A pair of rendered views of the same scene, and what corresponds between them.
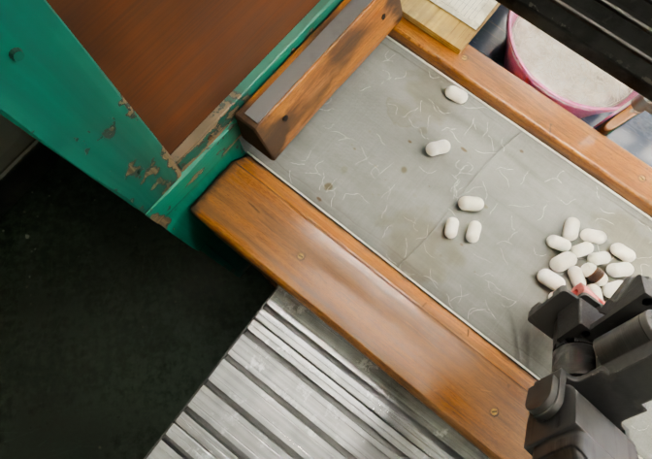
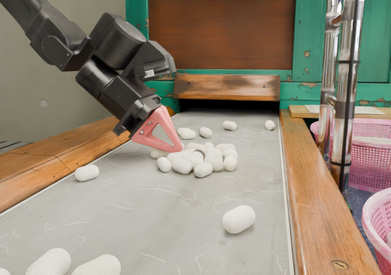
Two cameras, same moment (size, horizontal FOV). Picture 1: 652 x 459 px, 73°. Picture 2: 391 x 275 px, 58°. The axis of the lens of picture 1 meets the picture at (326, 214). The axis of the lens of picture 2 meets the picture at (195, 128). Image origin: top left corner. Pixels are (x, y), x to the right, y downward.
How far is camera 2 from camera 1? 1.00 m
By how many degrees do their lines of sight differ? 74
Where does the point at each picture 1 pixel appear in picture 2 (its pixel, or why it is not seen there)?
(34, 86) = not seen: outside the picture
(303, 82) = (205, 77)
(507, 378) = (92, 139)
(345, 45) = (235, 80)
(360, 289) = not seen: hidden behind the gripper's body
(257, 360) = not seen: hidden behind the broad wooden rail
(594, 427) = (73, 26)
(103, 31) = (155, 0)
